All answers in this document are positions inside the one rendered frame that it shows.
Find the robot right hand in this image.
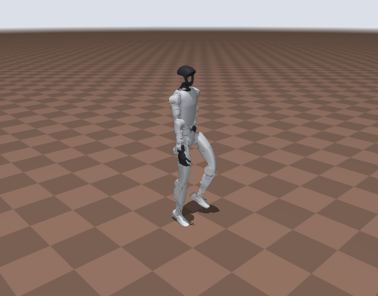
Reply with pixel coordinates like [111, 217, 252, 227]
[177, 145, 191, 167]

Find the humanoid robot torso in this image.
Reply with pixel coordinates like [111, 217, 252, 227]
[173, 86, 197, 147]

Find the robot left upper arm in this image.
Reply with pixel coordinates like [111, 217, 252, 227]
[192, 87, 200, 114]

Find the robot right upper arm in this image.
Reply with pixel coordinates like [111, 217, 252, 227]
[169, 93, 185, 128]

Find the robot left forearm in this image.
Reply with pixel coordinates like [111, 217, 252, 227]
[190, 113, 197, 129]

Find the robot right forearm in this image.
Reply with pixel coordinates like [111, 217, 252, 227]
[174, 121, 184, 150]

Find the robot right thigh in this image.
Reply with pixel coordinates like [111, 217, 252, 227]
[173, 141, 191, 189]

